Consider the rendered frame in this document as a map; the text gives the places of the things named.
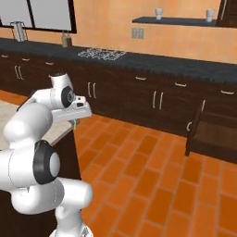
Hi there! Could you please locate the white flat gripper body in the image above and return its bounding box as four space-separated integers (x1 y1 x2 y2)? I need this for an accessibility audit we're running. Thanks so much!
50 102 94 125

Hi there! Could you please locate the white cup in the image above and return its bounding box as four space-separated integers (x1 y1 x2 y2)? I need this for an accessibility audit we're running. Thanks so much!
154 7 164 21
206 8 217 23

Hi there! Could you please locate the dark wooden open drawer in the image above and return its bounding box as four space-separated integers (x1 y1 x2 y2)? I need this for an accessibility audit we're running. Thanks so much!
184 105 237 165

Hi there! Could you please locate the dark lower cupboard run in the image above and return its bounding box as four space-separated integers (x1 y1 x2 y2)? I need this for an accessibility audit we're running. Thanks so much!
0 38 237 139

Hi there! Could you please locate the olive green bottle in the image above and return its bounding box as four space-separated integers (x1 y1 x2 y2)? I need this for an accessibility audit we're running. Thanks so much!
60 31 69 49

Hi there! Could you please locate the black framed window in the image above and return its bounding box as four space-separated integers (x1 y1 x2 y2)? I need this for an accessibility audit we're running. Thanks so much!
0 0 78 34

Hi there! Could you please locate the grey wall socket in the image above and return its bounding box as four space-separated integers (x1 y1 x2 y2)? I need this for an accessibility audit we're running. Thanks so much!
131 27 145 41

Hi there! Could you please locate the dark wall shelf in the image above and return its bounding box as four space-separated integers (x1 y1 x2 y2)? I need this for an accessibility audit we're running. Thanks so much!
131 16 218 29

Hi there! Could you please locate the dark upper wall cupboard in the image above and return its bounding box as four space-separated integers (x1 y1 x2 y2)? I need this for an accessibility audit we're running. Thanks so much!
215 0 237 29

